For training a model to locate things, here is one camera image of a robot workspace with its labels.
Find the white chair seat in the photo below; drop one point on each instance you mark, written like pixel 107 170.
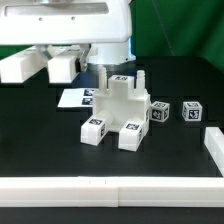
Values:
pixel 123 99

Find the white fence rail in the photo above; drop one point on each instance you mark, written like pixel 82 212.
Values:
pixel 111 192
pixel 214 142

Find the white right fence rail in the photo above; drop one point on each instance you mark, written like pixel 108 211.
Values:
pixel 214 142

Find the white chair back frame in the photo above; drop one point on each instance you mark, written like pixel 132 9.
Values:
pixel 62 68

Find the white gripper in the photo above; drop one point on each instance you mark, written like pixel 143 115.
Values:
pixel 36 22

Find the white marker base plate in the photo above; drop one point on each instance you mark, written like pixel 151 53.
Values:
pixel 77 97

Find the white front fence rail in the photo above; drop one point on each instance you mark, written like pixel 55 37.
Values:
pixel 111 192

